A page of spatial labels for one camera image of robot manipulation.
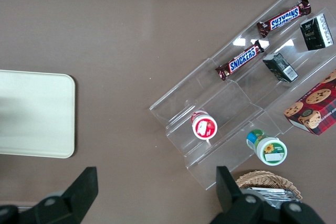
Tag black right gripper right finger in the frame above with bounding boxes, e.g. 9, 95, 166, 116
209, 166, 325, 224

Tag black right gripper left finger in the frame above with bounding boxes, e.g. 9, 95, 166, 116
0, 166, 99, 224

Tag light tan wicker basket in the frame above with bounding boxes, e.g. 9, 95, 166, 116
234, 169, 304, 204

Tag cream rectangular plastic tray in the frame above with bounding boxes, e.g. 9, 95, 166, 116
0, 69, 76, 159

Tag silver foil packets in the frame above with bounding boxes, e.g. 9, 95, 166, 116
244, 186, 300, 209

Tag green lidded sunflower cup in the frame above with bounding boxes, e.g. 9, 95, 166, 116
246, 129, 288, 167

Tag red lidded yogurt cup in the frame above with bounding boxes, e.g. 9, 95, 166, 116
191, 110, 218, 140

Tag clear acrylic stepped display stand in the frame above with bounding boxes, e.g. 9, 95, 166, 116
149, 0, 336, 191

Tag red plaid cookie box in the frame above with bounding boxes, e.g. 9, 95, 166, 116
283, 69, 336, 136

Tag dark green drink carton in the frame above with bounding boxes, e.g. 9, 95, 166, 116
262, 52, 299, 83
299, 15, 334, 51

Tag Snickers chocolate bar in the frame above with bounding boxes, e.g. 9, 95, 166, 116
215, 39, 266, 81
256, 0, 312, 39

